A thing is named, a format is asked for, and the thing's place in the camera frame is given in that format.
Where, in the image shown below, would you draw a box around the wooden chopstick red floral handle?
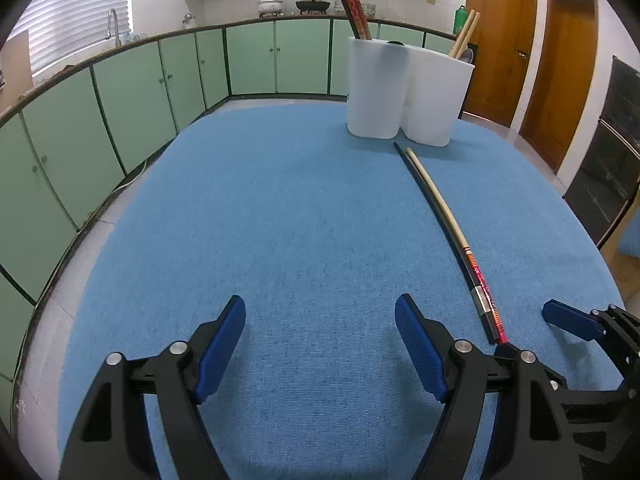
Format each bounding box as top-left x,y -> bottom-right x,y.
325,0 -> 368,41
336,0 -> 374,41

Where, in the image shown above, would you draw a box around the chrome kitchen faucet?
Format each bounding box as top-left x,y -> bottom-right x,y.
106,8 -> 123,47

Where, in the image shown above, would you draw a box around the green base cabinets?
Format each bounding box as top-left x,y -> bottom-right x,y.
0,16 -> 481,386

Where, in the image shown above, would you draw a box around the white floor cable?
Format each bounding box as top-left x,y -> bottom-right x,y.
85,157 -> 151,221

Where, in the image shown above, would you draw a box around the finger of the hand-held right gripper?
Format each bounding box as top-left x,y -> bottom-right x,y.
554,384 -> 640,464
541,299 -> 640,387

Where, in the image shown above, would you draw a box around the plain wooden chopstick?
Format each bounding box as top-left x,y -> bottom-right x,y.
448,9 -> 476,59
454,11 -> 482,60

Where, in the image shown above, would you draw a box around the white window blinds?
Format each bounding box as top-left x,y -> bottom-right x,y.
10,0 -> 133,78

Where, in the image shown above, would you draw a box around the cardboard box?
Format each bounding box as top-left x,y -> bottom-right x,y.
0,30 -> 32,113

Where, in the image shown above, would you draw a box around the blue tablecloth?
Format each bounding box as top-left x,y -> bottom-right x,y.
57,99 -> 628,480

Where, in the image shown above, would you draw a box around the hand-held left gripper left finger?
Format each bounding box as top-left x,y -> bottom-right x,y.
57,294 -> 247,480

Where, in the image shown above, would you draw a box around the white double utensil holder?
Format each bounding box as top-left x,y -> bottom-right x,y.
346,36 -> 476,147

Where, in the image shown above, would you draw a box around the black glass cabinet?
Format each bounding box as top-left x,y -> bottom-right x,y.
562,55 -> 640,251

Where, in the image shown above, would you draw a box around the black chopstick with silver band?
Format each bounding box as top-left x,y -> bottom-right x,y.
393,142 -> 496,345

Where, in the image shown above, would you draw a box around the wooden chopstick with red handle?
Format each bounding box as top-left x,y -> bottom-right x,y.
406,147 -> 510,345

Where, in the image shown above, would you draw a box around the wooden door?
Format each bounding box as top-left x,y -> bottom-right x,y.
460,0 -> 538,128
520,0 -> 599,176

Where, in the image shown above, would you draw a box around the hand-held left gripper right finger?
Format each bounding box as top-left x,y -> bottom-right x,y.
394,293 -> 583,480

